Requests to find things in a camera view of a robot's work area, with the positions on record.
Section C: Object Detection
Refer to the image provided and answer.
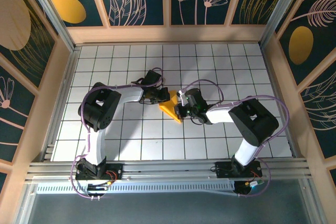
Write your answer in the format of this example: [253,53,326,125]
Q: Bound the aluminium corner post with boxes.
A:
[259,0,314,48]
[22,0,77,53]

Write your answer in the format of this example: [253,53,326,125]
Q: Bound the aluminium side rail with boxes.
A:
[41,45,81,162]
[259,42,300,158]

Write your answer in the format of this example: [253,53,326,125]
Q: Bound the aluminium frame rail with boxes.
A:
[25,157,312,183]

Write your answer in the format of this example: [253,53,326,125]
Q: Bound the black cable connector mount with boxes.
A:
[87,182,109,199]
[234,180,265,198]

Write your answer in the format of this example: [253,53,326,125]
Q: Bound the white slotted cable duct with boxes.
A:
[35,180,237,195]

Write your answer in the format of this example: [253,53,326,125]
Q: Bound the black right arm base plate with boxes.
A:
[214,161,263,179]

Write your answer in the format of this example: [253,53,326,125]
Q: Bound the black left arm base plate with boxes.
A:
[75,163,124,182]

